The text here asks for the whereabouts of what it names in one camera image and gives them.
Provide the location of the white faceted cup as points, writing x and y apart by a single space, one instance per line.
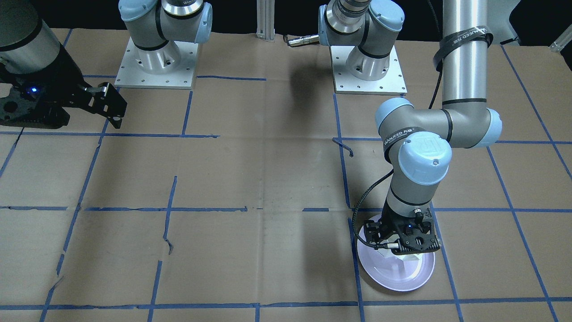
409 261

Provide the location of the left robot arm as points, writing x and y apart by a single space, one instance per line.
418 143

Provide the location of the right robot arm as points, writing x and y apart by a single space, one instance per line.
29 45

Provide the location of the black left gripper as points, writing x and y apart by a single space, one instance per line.
374 230

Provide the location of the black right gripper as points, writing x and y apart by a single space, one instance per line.
67 71

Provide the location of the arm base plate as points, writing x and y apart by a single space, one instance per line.
171 67
355 73

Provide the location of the lilac round plate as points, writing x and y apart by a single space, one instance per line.
395 277

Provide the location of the aluminium frame post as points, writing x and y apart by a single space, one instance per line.
265 20

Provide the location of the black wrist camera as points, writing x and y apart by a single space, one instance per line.
375 232

